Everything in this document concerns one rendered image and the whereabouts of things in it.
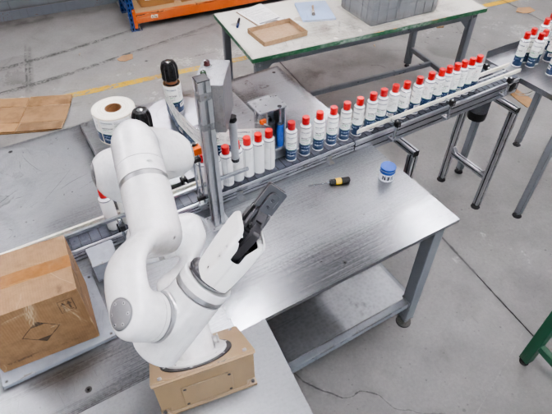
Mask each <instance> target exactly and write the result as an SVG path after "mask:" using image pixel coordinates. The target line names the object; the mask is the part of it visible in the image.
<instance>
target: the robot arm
mask: <svg viewBox="0 0 552 414"><path fill-rule="evenodd" d="M194 161H195V155H194V150H193V148H192V145H191V143H190V141H189V140H188V139H187V138H186V137H185V136H183V135H182V134H180V133H179V132H177V131H174V130H171V129H168V128H161V127H150V126H148V125H146V124H145V123H144V122H142V121H139V120H136V119H128V120H125V121H123V122H121V123H120V124H119V125H118V126H117V127H116V129H115V130H114V132H113V135H112V138H111V148H109V149H105V150H103V151H101V152H99V153H98V154H96V156H95V157H94V159H93V161H92V164H91V165H90V166H91V168H90V172H91V177H92V180H93V183H94V185H95V186H96V188H97V189H98V190H99V191H100V192H101V193H102V194H103V195H104V196H106V197H108V198H109V199H110V200H114V201H116V202H119V203H123V207H124V211H125V215H126V220H127V225H128V231H127V234H126V241H125V242H124V243H123V244H122V245H120V246H119V247H118V249H117V250H116V251H115V252H114V253H113V255H112V257H111V258H110V260H109V262H108V264H107V267H106V269H105V273H104V291H105V298H106V303H107V309H108V317H109V320H110V324H111V326H112V328H113V331H114V333H115V334H116V335H117V336H118V337H119V338H120V339H122V340H124V341H127V342H131V343H133V344H134V347H135V349H136V350H137V352H138V353H139V354H140V356H141V357H143V358H144V359H145V360H146V361H148V362H149V363H150V364H152V365H155V366H159V367H167V368H169V369H181V368H186V367H190V366H195V365H198V364H200V363H203V362H205V361H208V360H210V359H212V358H214V357H216V356H217V355H219V354H220V353H221V352H223V351H224V350H225V348H226V346H227V344H226V342H225V341H223V340H221V339H219V336H218V334H216V335H213V334H212V333H211V331H210V327H209V321H210V320H211V319H212V317H213V316H214V315H215V313H216V312H217V311H218V310H219V308H220V307H221V305H222V304H223V303H224V302H225V301H226V300H227V299H228V297H229V296H230V290H231V289H232V286H233V285H234V284H235V283H236V282H237V281H238V280H239V279H240V278H241V277H242V276H243V275H244V274H245V273H246V271H247V270H248V269H249V268H250V267H251V266H252V265H253V264H254V263H255V262H256V261H257V259H258V258H259V257H260V256H261V255H262V253H263V252H264V251H265V239H264V235H263V232H262V230H263V228H264V227H265V225H266V224H267V222H268V221H269V220H270V216H272V215H273V214H274V213H275V211H276V210H277V209H278V207H279V206H280V205H281V204H282V203H283V202H284V200H285V199H286V198H287V194H286V192H285V191H284V190H283V189H281V188H280V187H278V186H276V185H275V184H273V183H272V182H268V183H267V184H266V186H265V187H264V189H263V190H262V191H261V193H260V194H259V195H258V196H257V197H256V198H255V200H254V201H253V202H252V203H251V205H250V206H247V207H246V209H245V211H244V212H243V214H241V211H235V212H234V213H233V214H232V215H231V216H230V218H229V219H228V220H227V222H226V223H225V224H224V225H223V226H222V228H221V229H220V230H219V232H218V234H217V235H216V236H215V238H214V239H213V241H212V242H211V243H210V244H209V246H208V248H207V249H206V251H205V253H204V254H203V255H202V257H201V258H200V253H201V252H202V250H203V247H204V245H205V241H206V236H207V232H206V226H205V223H204V221H203V219H201V218H200V217H199V216H198V215H196V214H193V213H183V214H178V212H177V207H176V204H175V200H174V197H173V192H172V188H171V185H170V181H169V180H170V179H173V178H176V177H180V176H182V175H183V174H185V173H187V172H188V171H189V170H190V169H191V168H192V166H193V164H194ZM269 215H270V216H269ZM176 256H179V261H178V263H177V264H176V265H175V266H174V267H173V268H172V269H171V270H169V271H168V272H167V273H166V274H165V275H163V276H162V277H161V278H160V279H159V280H158V282H157V291H154V290H152V289H151V287H150V285H149V282H148V278H147V271H146V265H147V264H152V263H155V262H158V261H161V260H166V259H170V258H173V257H176Z"/></svg>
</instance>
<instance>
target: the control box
mask: <svg viewBox="0 0 552 414"><path fill-rule="evenodd" d="M204 60H205V59H204ZM209 60H210V64H211V67H209V68H205V67H204V66H203V65H204V61H203V62H201V64H200V68H199V71H198V73H197V75H199V74H200V71H201V70H206V74H207V76H208V77H209V78H210V86H211V92H210V93H211V98H212V101H213V110H214V128H215V132H227V131H228V125H229V121H230V117H231V114H232V108H233V99H232V77H231V66H230V61H229V60H211V59H209Z"/></svg>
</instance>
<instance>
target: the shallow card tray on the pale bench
mask: <svg viewBox="0 0 552 414"><path fill-rule="evenodd" d="M307 32H308V30H306V29H305V28H303V27H302V26H300V25H298V24H297V23H296V22H295V21H293V20H292V19H291V18H287V19H283V20H279V21H274V22H270V23H267V24H263V25H258V26H254V27H251V28H247V33H248V34H249V35H250V36H251V37H253V38H254V39H255V40H256V41H258V42H259V43H260V44H262V45H263V46H264V47H267V46H270V45H274V44H279V43H282V42H285V41H288V40H292V39H297V38H301V37H304V36H307Z"/></svg>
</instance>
